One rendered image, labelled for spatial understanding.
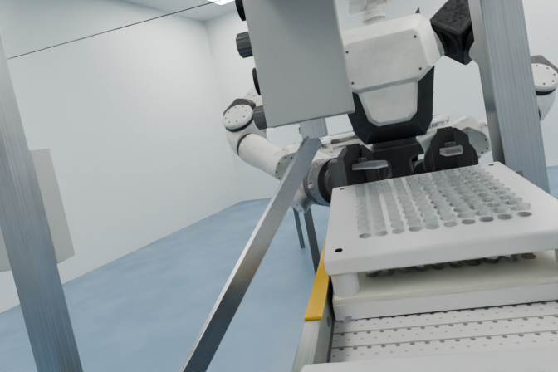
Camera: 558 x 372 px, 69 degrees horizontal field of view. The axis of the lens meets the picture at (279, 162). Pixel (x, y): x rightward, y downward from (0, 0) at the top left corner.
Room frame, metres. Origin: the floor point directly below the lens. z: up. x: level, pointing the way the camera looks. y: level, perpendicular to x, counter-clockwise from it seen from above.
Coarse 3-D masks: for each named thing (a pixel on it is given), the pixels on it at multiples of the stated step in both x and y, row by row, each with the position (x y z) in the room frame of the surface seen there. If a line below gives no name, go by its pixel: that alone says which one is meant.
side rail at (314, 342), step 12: (324, 312) 0.36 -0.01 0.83; (312, 324) 0.34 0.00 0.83; (324, 324) 0.35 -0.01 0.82; (312, 336) 0.32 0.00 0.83; (324, 336) 0.34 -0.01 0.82; (300, 348) 0.31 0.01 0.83; (312, 348) 0.30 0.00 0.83; (324, 348) 0.33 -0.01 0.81; (300, 360) 0.29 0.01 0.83; (312, 360) 0.29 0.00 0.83; (324, 360) 0.32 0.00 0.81
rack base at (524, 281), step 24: (432, 264) 0.43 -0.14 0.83; (480, 264) 0.41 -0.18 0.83; (504, 264) 0.40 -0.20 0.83; (528, 264) 0.39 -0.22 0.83; (552, 264) 0.38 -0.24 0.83; (360, 288) 0.41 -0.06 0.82; (384, 288) 0.40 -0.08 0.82; (408, 288) 0.39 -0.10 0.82; (432, 288) 0.38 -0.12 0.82; (456, 288) 0.38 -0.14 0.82; (480, 288) 0.37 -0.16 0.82; (504, 288) 0.37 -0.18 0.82; (528, 288) 0.37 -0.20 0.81; (552, 288) 0.36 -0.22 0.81; (336, 312) 0.40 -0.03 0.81; (360, 312) 0.40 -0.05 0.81; (384, 312) 0.39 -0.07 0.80; (408, 312) 0.39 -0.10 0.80
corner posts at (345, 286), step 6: (330, 276) 0.41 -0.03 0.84; (336, 276) 0.40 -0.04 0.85; (342, 276) 0.40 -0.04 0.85; (348, 276) 0.40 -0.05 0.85; (354, 276) 0.40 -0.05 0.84; (336, 282) 0.40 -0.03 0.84; (342, 282) 0.40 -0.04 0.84; (348, 282) 0.40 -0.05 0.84; (354, 282) 0.40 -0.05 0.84; (336, 288) 0.40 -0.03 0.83; (342, 288) 0.40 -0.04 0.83; (348, 288) 0.40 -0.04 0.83; (354, 288) 0.40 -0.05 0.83; (336, 294) 0.41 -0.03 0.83; (342, 294) 0.40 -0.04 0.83; (348, 294) 0.40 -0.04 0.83; (354, 294) 0.40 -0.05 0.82
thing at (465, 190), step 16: (448, 176) 0.54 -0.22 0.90; (464, 176) 0.52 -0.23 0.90; (384, 192) 0.53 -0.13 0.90; (400, 192) 0.51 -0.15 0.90; (416, 192) 0.50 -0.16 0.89; (432, 192) 0.49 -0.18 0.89; (448, 192) 0.48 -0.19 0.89; (464, 192) 0.47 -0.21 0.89; (480, 192) 0.46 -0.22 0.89; (448, 208) 0.43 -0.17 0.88; (464, 208) 0.42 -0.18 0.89; (480, 208) 0.41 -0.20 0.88; (496, 208) 0.41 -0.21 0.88
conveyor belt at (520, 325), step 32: (384, 320) 0.39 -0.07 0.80; (416, 320) 0.38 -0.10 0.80; (448, 320) 0.37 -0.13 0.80; (480, 320) 0.36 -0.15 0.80; (512, 320) 0.35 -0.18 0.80; (544, 320) 0.34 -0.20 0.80; (352, 352) 0.35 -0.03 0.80; (384, 352) 0.34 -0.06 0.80; (416, 352) 0.33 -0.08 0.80; (448, 352) 0.32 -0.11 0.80
